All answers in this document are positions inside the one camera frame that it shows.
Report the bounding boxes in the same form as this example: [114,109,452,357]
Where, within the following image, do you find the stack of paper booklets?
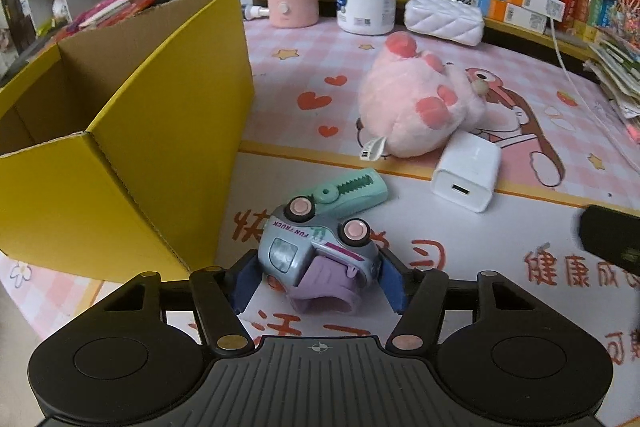
[582,27,640,122]

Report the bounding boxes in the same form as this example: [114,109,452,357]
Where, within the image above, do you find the yellow cardboard box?
[0,0,256,283]

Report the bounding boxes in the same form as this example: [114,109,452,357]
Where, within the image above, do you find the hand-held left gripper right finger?
[377,248,546,352]

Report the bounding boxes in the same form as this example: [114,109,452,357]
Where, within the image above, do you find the white quilted pouch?
[404,0,485,46]

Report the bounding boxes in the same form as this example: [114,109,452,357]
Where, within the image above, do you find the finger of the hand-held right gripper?
[572,204,640,288]

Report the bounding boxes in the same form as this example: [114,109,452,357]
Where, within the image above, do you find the pink checkered tablecloth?
[0,14,640,358]

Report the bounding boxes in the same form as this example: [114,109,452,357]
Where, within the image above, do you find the white printed desk mat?
[185,147,640,373]

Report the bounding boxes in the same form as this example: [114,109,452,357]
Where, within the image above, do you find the white tub green lid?
[336,0,398,36]

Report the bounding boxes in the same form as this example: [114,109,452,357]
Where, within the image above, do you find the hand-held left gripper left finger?
[92,252,261,355]

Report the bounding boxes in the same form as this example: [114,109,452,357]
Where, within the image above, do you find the white hanging cable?
[544,0,640,168]

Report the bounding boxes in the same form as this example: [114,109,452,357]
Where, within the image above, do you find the grey purple toy truck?
[257,197,383,317]

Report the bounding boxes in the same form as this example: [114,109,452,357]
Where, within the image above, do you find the red paper packets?
[65,0,171,35]

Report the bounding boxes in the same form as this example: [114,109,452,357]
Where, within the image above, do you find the pink plush pig toy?
[357,32,488,160]

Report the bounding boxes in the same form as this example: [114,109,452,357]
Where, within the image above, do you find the white charger block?
[431,130,502,214]

